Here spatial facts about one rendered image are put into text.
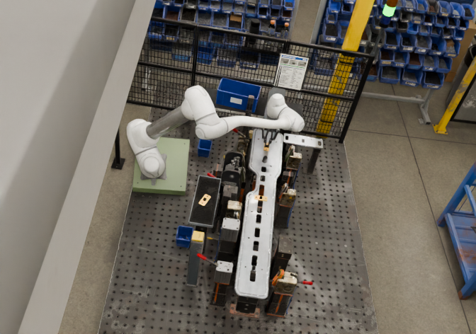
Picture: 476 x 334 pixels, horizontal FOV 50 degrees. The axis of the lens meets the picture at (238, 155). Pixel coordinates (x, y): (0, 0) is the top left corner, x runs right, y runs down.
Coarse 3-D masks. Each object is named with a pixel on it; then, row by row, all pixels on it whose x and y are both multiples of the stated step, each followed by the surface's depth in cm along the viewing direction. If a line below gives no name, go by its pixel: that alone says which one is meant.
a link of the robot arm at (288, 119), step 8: (288, 112) 323; (232, 120) 305; (240, 120) 309; (248, 120) 311; (256, 120) 313; (264, 120) 314; (272, 120) 316; (280, 120) 318; (288, 120) 319; (296, 120) 320; (232, 128) 306; (272, 128) 317; (280, 128) 320; (288, 128) 321; (296, 128) 320
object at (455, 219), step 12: (468, 180) 422; (456, 192) 438; (468, 192) 419; (456, 204) 442; (444, 216) 454; (456, 216) 454; (468, 216) 454; (456, 228) 443; (468, 228) 444; (456, 240) 429; (468, 240) 434; (456, 252) 425; (468, 252) 426; (468, 264) 417; (468, 276) 404; (468, 288) 399
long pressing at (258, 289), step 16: (256, 144) 362; (272, 144) 364; (256, 160) 351; (272, 160) 353; (256, 176) 339; (272, 176) 342; (256, 192) 329; (272, 192) 331; (256, 208) 320; (272, 208) 322; (256, 224) 311; (272, 224) 313; (240, 240) 301; (256, 240) 302; (240, 256) 292; (240, 272) 285; (256, 272) 286; (240, 288) 278; (256, 288) 279
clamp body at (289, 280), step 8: (288, 272) 282; (280, 280) 278; (288, 280) 278; (296, 280) 279; (280, 288) 282; (288, 288) 282; (272, 296) 296; (280, 296) 288; (272, 304) 294; (280, 304) 294; (288, 304) 296; (272, 312) 300; (280, 312) 299
